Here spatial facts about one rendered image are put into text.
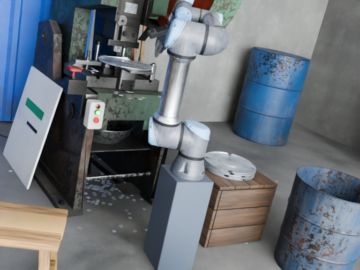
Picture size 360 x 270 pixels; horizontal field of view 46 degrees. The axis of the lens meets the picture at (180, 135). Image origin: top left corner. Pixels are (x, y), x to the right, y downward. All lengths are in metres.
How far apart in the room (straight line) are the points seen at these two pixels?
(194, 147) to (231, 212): 0.56
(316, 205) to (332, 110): 3.30
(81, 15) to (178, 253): 1.37
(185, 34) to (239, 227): 1.13
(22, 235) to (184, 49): 0.86
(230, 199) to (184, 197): 0.40
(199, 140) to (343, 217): 0.75
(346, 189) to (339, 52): 3.07
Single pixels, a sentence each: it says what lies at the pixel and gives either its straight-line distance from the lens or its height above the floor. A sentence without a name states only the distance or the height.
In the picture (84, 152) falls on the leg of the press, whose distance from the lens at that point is 2.15.
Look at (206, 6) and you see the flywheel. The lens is 2.33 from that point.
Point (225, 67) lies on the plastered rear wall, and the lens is 4.49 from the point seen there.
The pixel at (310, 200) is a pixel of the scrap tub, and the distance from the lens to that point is 2.06.
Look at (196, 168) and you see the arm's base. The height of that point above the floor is 0.50.
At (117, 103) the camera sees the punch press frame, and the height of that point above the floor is 0.59.
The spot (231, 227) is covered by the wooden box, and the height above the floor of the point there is 0.11.
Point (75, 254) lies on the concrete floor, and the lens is 2.01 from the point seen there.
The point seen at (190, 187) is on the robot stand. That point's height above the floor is 0.43.
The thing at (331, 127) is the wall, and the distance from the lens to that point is 5.28.
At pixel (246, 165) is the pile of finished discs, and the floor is 0.39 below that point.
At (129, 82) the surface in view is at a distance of 2.27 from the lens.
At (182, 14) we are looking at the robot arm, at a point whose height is 1.10.
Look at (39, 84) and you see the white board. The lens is 2.61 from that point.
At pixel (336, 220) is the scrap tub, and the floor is 0.37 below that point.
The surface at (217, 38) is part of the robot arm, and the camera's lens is 1.61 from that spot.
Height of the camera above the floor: 1.15
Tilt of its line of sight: 17 degrees down
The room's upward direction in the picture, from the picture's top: 12 degrees clockwise
